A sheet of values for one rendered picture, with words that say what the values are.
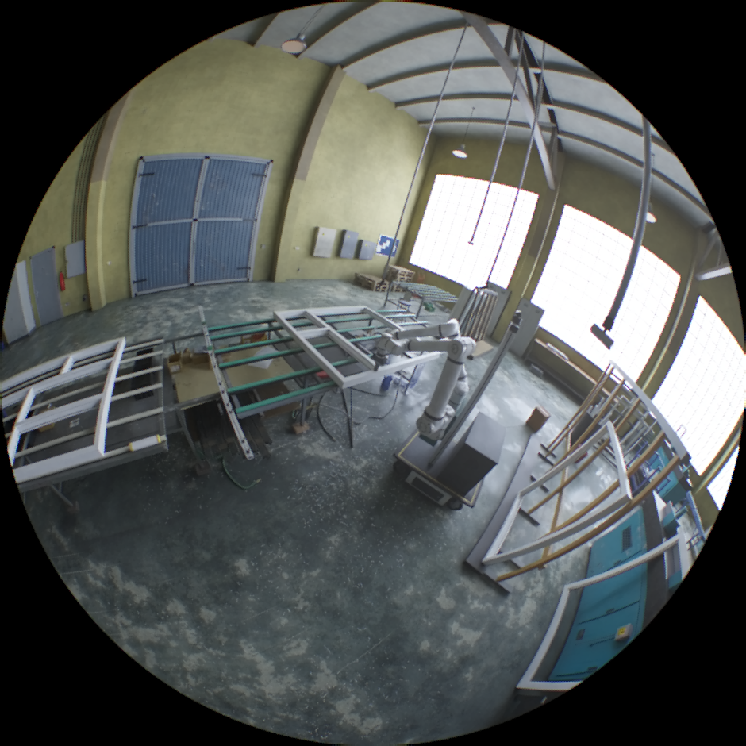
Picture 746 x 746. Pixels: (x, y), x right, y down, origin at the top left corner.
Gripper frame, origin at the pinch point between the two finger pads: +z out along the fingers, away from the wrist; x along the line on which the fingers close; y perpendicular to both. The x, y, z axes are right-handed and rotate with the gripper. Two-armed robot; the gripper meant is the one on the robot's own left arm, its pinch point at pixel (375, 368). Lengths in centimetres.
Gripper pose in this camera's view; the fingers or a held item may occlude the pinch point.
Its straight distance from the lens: 200.9
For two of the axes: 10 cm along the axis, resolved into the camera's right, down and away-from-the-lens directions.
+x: 6.6, 5.5, -5.2
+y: -7.1, 2.1, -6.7
